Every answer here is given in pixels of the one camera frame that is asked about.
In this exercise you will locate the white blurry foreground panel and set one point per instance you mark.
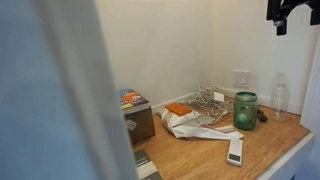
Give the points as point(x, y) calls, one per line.
point(50, 90)

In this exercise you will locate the white door frame moulding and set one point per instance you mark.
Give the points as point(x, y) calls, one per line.
point(311, 100)

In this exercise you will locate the white paper tag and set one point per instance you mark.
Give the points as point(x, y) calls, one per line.
point(131, 124)

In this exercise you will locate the white red striped plastic bag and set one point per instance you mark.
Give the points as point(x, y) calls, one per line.
point(196, 131)

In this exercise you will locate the colourful book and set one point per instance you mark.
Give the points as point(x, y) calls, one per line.
point(131, 98)

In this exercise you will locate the orange flat box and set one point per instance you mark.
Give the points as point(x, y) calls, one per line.
point(178, 109)

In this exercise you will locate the white remote control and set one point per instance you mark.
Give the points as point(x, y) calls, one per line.
point(235, 151)

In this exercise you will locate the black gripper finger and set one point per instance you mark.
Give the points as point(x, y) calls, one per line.
point(315, 15)
point(281, 28)

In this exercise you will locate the brown cardboard box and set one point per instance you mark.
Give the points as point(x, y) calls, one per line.
point(143, 125)

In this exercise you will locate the clear plastic bottle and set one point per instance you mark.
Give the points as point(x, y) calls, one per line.
point(280, 100)

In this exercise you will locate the grey booklet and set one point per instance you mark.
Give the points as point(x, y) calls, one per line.
point(145, 165)

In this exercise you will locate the white table edge trim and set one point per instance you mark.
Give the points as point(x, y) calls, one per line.
point(290, 158)

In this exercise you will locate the small black object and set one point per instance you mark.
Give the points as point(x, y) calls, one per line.
point(261, 115)

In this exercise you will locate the green glass jar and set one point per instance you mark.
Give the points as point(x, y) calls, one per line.
point(245, 115)

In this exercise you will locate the white power adapter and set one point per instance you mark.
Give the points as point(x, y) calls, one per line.
point(218, 96)

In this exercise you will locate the white baseboard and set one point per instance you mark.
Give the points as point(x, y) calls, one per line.
point(173, 101)

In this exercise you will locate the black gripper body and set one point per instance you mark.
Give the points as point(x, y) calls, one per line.
point(278, 10)

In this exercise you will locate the white wall outlet plate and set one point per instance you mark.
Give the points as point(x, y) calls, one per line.
point(240, 78)

